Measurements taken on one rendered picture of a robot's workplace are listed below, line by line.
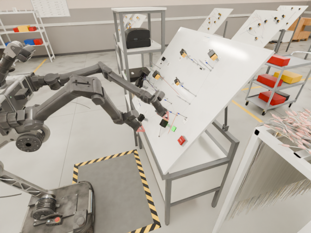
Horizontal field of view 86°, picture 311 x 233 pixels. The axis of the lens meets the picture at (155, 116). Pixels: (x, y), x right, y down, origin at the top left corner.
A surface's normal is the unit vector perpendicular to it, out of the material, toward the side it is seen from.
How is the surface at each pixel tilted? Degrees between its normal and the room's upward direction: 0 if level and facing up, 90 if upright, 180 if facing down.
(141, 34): 90
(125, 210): 0
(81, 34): 90
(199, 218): 0
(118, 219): 0
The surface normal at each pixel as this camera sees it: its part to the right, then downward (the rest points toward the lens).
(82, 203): -0.02, -0.82
